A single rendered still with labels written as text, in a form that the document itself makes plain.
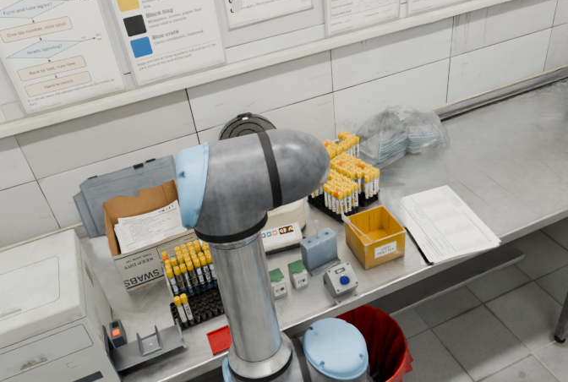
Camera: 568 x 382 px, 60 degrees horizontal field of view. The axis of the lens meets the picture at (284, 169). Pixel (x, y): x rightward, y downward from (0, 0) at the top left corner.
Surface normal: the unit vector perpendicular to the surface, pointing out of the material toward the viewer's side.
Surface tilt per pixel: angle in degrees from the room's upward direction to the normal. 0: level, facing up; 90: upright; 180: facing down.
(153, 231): 1
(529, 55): 90
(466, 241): 0
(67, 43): 93
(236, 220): 81
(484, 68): 90
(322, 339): 9
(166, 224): 2
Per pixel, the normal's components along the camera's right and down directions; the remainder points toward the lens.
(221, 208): 0.17, 0.44
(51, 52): 0.36, 0.54
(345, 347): 0.04, -0.80
